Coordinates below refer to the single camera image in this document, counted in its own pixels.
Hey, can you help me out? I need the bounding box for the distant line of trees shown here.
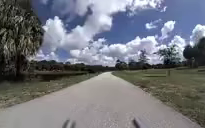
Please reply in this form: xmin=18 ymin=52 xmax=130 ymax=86
xmin=29 ymin=48 xmax=191 ymax=74

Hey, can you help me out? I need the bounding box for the pale grey paved path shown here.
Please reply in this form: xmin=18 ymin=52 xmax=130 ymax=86
xmin=0 ymin=71 xmax=203 ymax=128

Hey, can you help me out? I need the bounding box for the dark hedge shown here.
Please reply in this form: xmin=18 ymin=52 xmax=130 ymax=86
xmin=23 ymin=69 xmax=91 ymax=83

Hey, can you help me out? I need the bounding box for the robot's own part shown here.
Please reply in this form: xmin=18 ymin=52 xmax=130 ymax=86
xmin=61 ymin=118 xmax=77 ymax=128
xmin=132 ymin=117 xmax=144 ymax=128

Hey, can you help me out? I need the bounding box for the thin tree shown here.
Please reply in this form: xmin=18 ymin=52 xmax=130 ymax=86
xmin=156 ymin=44 xmax=182 ymax=69

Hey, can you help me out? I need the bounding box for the grass field with dry patches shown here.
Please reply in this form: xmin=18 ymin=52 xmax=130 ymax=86
xmin=111 ymin=65 xmax=205 ymax=128

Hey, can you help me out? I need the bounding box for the grass verge with dry patches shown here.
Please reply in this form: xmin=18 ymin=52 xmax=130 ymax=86
xmin=0 ymin=72 xmax=101 ymax=114

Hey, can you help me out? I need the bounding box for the large palm tree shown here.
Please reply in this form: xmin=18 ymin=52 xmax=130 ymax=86
xmin=0 ymin=0 xmax=46 ymax=84

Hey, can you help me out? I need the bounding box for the clump of dark trees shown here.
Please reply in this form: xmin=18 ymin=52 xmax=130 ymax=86
xmin=182 ymin=36 xmax=205 ymax=69

